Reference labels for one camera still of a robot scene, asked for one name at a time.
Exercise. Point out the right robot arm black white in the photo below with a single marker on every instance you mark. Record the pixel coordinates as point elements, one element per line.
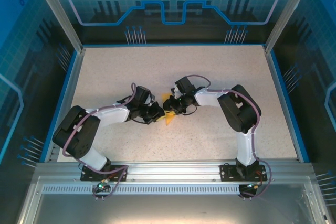
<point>207,98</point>

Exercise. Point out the connector board with green light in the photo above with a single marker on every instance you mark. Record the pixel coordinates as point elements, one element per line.
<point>252,186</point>
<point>101,186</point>

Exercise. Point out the metal front panel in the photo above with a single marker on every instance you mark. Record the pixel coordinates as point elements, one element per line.
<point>168,208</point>

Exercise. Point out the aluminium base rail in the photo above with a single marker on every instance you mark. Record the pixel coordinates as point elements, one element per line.
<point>173,171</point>

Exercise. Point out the aluminium side rail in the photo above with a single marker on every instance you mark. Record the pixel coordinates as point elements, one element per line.
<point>67,103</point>
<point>274,77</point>

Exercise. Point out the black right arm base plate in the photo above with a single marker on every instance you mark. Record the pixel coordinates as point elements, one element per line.
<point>226,172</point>

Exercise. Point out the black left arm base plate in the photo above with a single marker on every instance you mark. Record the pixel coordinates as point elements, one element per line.
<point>88,175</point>

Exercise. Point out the aluminium frame post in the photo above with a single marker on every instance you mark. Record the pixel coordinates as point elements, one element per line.
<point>287,11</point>
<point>60,11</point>

